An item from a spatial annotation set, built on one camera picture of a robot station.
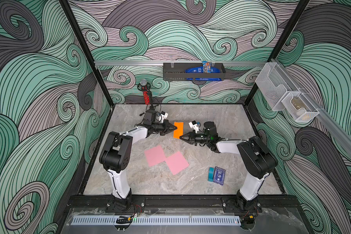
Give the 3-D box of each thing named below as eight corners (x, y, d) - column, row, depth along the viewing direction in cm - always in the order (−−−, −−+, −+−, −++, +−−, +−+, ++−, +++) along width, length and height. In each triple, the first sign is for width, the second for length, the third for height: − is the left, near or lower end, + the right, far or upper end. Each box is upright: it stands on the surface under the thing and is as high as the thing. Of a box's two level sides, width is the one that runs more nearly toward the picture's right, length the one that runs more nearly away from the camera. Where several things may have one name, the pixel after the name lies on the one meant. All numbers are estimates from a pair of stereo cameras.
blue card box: (213, 182, 82) (213, 181, 81) (214, 167, 88) (215, 166, 86) (223, 186, 81) (224, 184, 79) (224, 170, 87) (225, 169, 85)
